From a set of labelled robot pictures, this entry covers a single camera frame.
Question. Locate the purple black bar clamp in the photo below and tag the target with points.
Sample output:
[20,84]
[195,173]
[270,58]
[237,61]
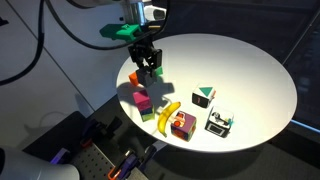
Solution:
[60,156]
[133,161]

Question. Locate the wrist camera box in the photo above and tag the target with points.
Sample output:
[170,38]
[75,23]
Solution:
[155,18]

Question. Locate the perforated metal breadboard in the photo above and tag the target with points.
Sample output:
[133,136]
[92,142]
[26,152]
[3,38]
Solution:
[95,161]

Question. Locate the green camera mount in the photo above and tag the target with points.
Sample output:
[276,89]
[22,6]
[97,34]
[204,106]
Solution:
[120,31]

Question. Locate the pink building block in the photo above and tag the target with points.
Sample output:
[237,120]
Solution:
[141,98]

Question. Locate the white zebra picture cube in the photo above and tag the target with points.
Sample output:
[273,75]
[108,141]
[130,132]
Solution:
[219,121]

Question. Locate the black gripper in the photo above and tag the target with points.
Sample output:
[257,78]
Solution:
[145,50]

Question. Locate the orange red building block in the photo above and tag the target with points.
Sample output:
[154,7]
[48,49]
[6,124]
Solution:
[133,79]

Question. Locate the teal triangle picture cube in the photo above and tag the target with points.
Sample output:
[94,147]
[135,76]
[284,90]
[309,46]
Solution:
[203,96]

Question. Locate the yellow banana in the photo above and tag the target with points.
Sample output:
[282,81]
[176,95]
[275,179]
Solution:
[166,116]

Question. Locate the black robot mounting stand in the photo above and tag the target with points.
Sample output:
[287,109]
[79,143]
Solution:
[53,133]

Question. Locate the dark blue building block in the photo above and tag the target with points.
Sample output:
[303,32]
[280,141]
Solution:
[146,110]

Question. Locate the light green building block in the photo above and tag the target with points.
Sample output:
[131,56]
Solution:
[148,116]

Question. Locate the grey building block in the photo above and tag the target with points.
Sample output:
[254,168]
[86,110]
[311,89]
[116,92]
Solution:
[146,78]

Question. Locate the purple picture cube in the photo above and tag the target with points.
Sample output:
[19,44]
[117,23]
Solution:
[183,126]

